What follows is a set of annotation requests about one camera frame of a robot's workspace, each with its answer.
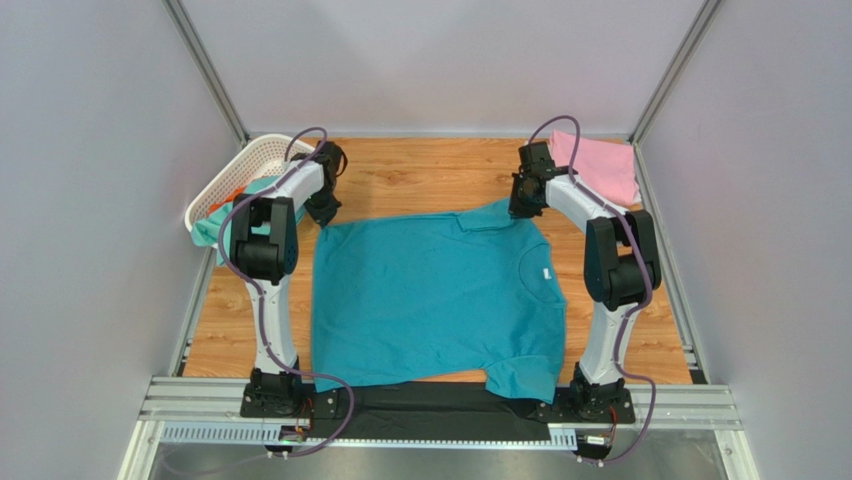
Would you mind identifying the light mint t shirt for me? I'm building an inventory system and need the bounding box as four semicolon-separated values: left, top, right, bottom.
190;176;277;247

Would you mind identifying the teal t shirt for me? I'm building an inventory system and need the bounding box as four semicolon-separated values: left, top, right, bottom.
311;200;567;402

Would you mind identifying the folded pink t shirt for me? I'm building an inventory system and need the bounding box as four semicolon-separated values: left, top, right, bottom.
573;137;641;207

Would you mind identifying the white plastic laundry basket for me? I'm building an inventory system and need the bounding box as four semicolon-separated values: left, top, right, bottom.
184;134;315;232

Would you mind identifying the orange garment in basket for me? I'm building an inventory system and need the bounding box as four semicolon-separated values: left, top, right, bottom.
207;186;246;216

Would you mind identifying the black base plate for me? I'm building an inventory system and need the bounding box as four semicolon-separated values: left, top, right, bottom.
239;382;636;442

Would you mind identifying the aluminium frame rail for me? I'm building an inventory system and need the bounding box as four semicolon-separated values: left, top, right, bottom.
120;377;758;479

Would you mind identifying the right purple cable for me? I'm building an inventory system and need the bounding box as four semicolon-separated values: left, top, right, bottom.
527;115;657;466

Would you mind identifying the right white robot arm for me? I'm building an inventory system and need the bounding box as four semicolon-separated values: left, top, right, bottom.
509;141;661;403

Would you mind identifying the purple cable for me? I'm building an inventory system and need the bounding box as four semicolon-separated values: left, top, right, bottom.
218;126;357;459
527;115;657;466

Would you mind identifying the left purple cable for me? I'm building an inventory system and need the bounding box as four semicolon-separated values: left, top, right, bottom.
218;126;357;459

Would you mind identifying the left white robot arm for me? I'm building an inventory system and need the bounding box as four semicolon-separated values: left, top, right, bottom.
223;140;348;412

